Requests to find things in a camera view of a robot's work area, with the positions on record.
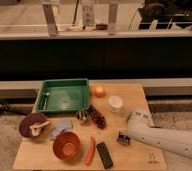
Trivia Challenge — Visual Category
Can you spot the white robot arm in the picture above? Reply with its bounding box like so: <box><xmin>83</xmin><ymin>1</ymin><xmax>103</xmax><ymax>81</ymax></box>
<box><xmin>125</xmin><ymin>110</ymin><xmax>192</xmax><ymax>159</ymax></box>

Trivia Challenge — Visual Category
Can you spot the black rectangular block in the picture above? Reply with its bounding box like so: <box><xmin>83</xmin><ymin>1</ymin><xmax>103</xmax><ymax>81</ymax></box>
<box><xmin>96</xmin><ymin>142</ymin><xmax>113</xmax><ymax>169</ymax></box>

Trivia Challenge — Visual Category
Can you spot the dark red grape bunch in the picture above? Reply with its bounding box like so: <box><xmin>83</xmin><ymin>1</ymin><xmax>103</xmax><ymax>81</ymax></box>
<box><xmin>89</xmin><ymin>105</ymin><xmax>106</xmax><ymax>129</ymax></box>

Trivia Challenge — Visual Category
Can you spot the orange carrot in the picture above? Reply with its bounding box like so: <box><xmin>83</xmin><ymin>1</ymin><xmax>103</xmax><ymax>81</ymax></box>
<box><xmin>85</xmin><ymin>137</ymin><xmax>95</xmax><ymax>166</ymax></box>

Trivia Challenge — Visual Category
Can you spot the white lidded jar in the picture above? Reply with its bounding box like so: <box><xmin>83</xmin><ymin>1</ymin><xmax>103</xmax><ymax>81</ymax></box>
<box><xmin>108</xmin><ymin>96</ymin><xmax>123</xmax><ymax>113</ymax></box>

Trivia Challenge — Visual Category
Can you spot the small striped ball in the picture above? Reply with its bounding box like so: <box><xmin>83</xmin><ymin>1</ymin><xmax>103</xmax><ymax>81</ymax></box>
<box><xmin>76</xmin><ymin>110</ymin><xmax>88</xmax><ymax>124</ymax></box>

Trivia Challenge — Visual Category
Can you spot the orange fruit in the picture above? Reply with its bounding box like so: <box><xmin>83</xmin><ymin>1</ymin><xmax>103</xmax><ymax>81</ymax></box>
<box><xmin>94</xmin><ymin>86</ymin><xmax>106</xmax><ymax>98</ymax></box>

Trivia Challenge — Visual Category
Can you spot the orange red bowl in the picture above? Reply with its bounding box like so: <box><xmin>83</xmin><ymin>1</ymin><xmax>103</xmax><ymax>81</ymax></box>
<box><xmin>53</xmin><ymin>132</ymin><xmax>80</xmax><ymax>161</ymax></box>

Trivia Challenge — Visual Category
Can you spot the light blue cloth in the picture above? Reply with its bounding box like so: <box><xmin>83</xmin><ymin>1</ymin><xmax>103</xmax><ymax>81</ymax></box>
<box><xmin>50</xmin><ymin>120</ymin><xmax>73</xmax><ymax>140</ymax></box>

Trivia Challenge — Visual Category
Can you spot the green plastic tray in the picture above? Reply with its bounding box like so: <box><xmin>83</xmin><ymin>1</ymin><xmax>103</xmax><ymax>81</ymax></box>
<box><xmin>36</xmin><ymin>78</ymin><xmax>90</xmax><ymax>113</ymax></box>

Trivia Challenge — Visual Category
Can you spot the metal spoon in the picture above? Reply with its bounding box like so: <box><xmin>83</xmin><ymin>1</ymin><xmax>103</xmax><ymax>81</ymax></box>
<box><xmin>42</xmin><ymin>92</ymin><xmax>50</xmax><ymax>110</ymax></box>

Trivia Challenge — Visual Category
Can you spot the dark maroon bowl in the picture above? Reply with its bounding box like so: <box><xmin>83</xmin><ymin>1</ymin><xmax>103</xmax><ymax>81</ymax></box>
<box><xmin>19</xmin><ymin>113</ymin><xmax>48</xmax><ymax>138</ymax></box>

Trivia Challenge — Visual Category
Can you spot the black machine in background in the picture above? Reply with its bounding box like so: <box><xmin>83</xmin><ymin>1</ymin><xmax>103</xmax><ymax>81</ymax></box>
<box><xmin>138</xmin><ymin>0</ymin><xmax>192</xmax><ymax>29</ymax></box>

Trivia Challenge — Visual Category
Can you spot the right grey metal post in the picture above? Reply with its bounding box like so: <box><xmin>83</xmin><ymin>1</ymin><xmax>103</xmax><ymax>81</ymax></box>
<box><xmin>108</xmin><ymin>1</ymin><xmax>118</xmax><ymax>35</ymax></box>

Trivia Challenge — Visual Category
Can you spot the grey metal post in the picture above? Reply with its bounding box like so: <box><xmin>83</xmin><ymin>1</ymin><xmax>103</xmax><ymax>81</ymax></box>
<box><xmin>42</xmin><ymin>0</ymin><xmax>58</xmax><ymax>36</ymax></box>
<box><xmin>108</xmin><ymin>1</ymin><xmax>118</xmax><ymax>35</ymax></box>

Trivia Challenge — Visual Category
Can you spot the left grey metal post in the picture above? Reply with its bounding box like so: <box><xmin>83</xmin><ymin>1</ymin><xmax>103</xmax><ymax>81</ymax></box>
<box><xmin>42</xmin><ymin>0</ymin><xmax>58</xmax><ymax>36</ymax></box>

